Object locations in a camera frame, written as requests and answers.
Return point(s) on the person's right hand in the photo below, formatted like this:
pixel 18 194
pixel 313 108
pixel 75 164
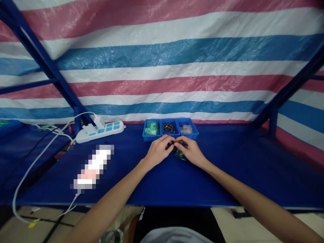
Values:
pixel 193 154

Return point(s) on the person's left hand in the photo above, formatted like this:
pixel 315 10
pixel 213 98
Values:
pixel 157 150

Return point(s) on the small green circuit board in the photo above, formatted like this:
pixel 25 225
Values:
pixel 180 155

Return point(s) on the blue bin with circuit boards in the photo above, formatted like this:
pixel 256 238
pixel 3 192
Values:
pixel 149 138

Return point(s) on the blue bin with clear bags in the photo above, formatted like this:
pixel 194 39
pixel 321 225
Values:
pixel 188 135

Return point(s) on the blue bin with black parts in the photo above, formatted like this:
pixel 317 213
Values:
pixel 169 134

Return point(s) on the pile of green circuit boards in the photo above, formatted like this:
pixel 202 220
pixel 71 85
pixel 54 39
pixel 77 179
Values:
pixel 152 129

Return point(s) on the pile of small black parts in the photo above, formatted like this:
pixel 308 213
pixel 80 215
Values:
pixel 169 128

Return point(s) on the pile of clear plastic bags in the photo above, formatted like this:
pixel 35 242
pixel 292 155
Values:
pixel 186 129

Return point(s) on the blue table cover sheet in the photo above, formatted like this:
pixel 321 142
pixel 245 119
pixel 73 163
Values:
pixel 162 182

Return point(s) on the white power strip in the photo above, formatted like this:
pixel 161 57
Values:
pixel 101 131

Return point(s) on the white charger plug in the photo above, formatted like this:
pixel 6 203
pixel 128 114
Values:
pixel 95 122

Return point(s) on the person's body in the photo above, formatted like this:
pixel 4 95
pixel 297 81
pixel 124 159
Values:
pixel 177 225

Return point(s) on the striped red white blue tarp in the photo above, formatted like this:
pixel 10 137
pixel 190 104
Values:
pixel 164 63

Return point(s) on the small red object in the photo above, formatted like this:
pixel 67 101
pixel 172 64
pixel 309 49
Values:
pixel 69 128

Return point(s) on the blue metal shelf frame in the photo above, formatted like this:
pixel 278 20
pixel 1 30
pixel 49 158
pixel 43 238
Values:
pixel 53 73

